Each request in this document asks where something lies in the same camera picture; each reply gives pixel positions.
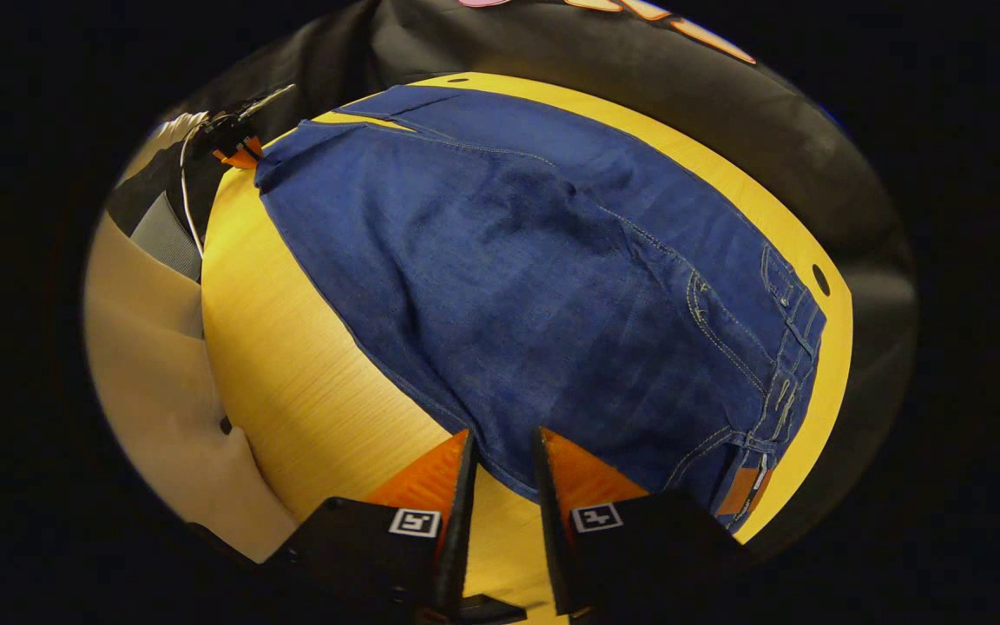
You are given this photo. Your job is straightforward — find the black backdrop cloth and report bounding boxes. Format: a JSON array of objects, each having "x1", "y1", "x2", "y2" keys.
[{"x1": 109, "y1": 0, "x2": 918, "y2": 556}]

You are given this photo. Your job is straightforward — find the grey fabric panel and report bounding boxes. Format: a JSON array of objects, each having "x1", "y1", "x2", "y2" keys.
[{"x1": 130, "y1": 191, "x2": 204, "y2": 284}]

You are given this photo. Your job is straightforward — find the white cable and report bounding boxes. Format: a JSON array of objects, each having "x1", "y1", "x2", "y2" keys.
[{"x1": 179, "y1": 122, "x2": 206, "y2": 257}]

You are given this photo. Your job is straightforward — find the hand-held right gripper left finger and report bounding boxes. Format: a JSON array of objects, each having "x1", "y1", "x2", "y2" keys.
[{"x1": 259, "y1": 429, "x2": 478, "y2": 625}]

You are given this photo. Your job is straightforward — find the blue denim jeans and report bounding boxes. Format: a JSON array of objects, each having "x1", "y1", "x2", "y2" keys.
[{"x1": 254, "y1": 84, "x2": 828, "y2": 532}]

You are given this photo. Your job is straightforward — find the person's beige clothing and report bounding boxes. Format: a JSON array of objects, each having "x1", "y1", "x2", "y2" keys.
[{"x1": 83, "y1": 213, "x2": 299, "y2": 565}]

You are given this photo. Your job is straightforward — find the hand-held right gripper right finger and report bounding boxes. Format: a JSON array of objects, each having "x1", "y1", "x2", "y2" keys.
[{"x1": 535, "y1": 426, "x2": 751, "y2": 617}]

